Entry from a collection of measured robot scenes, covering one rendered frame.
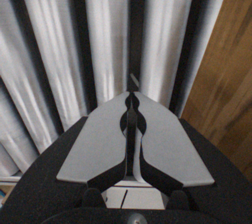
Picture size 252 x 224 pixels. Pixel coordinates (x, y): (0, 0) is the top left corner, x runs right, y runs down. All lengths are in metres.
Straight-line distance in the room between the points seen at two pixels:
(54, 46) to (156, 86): 0.13
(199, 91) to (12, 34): 0.22
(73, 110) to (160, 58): 0.14
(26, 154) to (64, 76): 0.21
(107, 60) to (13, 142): 0.24
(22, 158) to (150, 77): 0.30
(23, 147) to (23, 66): 0.17
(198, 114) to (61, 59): 0.17
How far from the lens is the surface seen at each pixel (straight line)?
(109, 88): 0.18
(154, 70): 0.17
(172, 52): 0.17
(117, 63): 0.17
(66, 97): 0.20
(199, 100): 0.17
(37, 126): 0.26
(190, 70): 0.20
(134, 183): 0.37
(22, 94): 0.23
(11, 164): 0.43
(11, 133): 0.32
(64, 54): 0.18
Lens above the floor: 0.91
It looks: 58 degrees down
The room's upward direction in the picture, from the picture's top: 178 degrees counter-clockwise
